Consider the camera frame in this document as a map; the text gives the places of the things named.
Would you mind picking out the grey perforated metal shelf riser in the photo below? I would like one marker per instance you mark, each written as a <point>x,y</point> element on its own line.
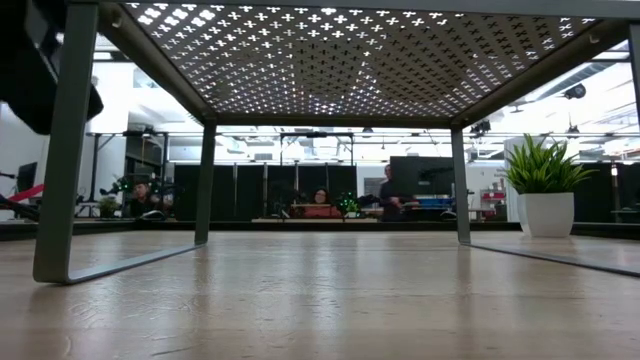
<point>67,150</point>

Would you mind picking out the small black monitor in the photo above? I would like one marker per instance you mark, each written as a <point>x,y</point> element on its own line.
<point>27,176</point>

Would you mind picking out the red bar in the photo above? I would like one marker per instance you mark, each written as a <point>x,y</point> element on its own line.
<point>30,192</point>

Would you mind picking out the small potted plant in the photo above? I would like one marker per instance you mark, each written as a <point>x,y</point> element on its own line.
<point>107,206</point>
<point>351,207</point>

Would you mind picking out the person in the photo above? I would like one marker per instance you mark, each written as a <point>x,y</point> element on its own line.
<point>321,206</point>
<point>142,200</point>
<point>392,195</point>

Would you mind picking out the wooden background table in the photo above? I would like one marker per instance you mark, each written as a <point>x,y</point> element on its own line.
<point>280,220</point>

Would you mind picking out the blue storage bin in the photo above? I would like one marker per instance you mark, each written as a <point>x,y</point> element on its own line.
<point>435,202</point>

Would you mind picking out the green plant in white pot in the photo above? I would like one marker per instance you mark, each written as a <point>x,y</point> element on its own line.
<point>547,212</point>

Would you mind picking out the black ceiling spotlight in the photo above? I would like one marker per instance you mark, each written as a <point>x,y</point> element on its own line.
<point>576,91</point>

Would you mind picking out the black aluminium table frame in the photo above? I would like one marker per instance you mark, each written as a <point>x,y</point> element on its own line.
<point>125,226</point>

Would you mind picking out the black partition wall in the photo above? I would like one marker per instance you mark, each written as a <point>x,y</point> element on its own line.
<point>225,190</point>

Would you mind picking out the large black wall monitor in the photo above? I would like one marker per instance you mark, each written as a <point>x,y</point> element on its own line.
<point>435,172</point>

